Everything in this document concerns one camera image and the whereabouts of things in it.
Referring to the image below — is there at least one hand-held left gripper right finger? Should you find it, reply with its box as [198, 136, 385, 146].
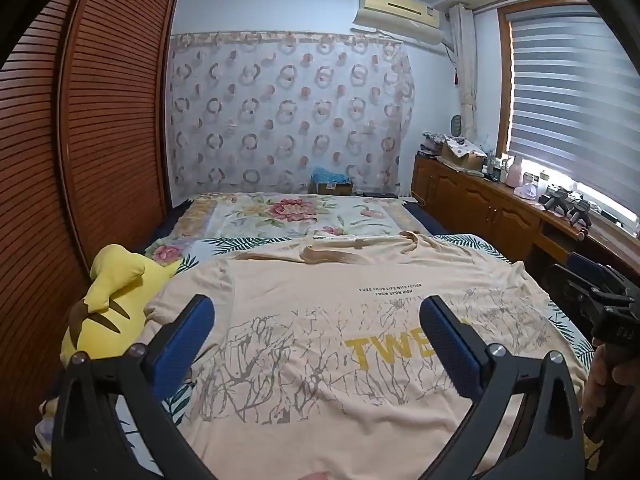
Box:
[419, 296, 586, 480]

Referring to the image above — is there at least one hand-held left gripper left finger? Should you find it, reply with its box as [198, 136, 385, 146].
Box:
[52, 294, 216, 480]

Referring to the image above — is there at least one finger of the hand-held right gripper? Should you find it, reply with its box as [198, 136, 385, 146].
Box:
[542, 262, 608, 328]
[566, 251, 628, 291]

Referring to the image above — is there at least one beige printed T-shirt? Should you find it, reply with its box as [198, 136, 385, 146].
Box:
[144, 232, 588, 480]

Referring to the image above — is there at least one person's right hand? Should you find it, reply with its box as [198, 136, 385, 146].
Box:
[581, 339, 609, 417]

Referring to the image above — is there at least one spare black gripper tool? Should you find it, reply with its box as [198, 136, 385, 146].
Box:
[542, 186, 593, 237]

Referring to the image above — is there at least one yellow plush toy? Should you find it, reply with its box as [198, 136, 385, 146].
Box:
[60, 244, 183, 367]

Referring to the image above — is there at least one leaf-print bed sheet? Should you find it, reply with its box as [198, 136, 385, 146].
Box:
[35, 232, 596, 476]

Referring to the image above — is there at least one pink kettle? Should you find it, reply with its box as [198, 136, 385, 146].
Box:
[505, 154, 524, 189]

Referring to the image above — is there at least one wooden sideboard cabinet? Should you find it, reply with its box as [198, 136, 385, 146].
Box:
[411, 154, 640, 281]

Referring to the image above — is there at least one dark blue mattress cover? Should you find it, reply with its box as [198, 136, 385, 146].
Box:
[400, 197, 451, 237]

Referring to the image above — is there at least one grey striped window blind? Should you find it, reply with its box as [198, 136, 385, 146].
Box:
[507, 10, 640, 211]

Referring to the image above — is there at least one floral blanket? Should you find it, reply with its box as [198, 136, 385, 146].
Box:
[150, 192, 436, 261]

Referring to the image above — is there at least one open cardboard box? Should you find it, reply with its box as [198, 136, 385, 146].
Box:
[440, 139, 488, 171]

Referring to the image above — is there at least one cardboard box with blue cloth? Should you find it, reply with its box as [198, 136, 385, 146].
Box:
[311, 167, 356, 197]

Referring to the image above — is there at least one beige window curtain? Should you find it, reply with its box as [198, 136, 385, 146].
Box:
[447, 4, 478, 138]

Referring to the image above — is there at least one cream air conditioner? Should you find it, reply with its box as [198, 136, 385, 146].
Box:
[351, 0, 446, 46]

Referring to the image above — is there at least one ring-patterned wall curtain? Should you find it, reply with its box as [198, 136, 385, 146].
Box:
[167, 31, 416, 198]

